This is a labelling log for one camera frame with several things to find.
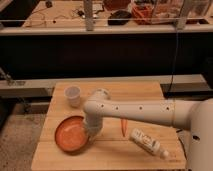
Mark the orange basket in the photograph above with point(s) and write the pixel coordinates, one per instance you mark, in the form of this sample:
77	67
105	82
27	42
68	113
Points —
142	14

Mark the grey metal post right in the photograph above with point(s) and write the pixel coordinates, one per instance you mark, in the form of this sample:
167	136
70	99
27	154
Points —
184	12

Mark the black object on bench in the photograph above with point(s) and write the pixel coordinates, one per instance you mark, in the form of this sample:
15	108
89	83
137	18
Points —
119	17

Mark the orange carrot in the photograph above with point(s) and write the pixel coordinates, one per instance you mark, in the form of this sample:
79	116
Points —
123	127

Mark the grey metal post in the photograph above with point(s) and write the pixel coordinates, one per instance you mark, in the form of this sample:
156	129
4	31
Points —
184	12
88	15

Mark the white squeeze bottle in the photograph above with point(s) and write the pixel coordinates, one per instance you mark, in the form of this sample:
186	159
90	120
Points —
148	143

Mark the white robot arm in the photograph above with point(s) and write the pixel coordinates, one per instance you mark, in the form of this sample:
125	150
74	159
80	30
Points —
194	116

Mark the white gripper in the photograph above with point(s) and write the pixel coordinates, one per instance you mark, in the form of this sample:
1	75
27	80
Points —
92	125

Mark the translucent plastic cup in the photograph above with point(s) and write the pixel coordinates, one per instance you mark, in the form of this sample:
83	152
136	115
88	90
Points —
72	95

